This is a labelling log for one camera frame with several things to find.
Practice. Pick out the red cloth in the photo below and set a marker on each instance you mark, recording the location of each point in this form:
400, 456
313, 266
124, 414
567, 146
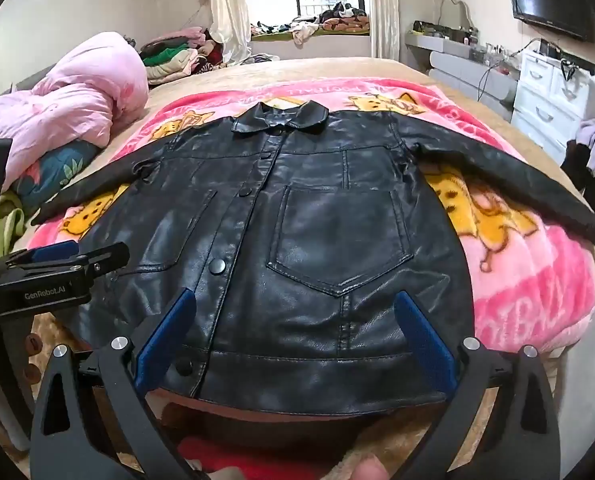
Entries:
237, 452

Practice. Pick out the black wall television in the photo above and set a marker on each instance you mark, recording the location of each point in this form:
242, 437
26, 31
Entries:
547, 2

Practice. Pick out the dark cloth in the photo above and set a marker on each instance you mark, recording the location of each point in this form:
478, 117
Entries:
577, 170

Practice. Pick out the heap of clothes on sill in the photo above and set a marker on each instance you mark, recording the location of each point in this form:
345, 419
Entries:
327, 22

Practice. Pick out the white drawer cabinet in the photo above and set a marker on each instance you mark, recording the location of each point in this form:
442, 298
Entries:
552, 105

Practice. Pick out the green yellow cloth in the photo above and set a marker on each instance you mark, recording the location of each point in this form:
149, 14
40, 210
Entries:
9, 225

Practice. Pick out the pink printed blanket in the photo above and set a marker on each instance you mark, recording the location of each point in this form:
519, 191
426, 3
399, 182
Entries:
517, 280

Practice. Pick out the brown fuzzy cloth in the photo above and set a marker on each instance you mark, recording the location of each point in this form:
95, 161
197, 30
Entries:
62, 330

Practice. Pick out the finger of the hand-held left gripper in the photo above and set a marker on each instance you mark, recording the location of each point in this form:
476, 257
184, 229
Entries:
52, 251
109, 257

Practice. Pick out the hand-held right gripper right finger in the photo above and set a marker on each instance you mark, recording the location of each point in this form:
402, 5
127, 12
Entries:
425, 342

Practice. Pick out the arched vanity mirror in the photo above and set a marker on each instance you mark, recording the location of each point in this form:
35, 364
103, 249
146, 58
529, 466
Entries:
455, 12

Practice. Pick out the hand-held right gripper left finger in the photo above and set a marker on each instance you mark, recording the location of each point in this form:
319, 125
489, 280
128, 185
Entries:
170, 340

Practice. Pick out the cream curtain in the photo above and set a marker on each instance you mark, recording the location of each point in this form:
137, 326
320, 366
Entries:
227, 5
383, 5

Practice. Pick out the pink quilt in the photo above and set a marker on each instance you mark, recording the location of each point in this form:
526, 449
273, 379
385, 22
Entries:
77, 90

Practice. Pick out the grey vanity desk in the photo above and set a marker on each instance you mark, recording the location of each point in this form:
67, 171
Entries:
462, 72

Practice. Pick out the pile of folded clothes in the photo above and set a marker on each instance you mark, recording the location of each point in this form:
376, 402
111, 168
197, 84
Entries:
172, 57

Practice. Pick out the blue floral pillow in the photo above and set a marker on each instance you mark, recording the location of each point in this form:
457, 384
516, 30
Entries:
57, 170

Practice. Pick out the black leather jacket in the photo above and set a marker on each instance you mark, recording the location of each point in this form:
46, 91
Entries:
302, 240

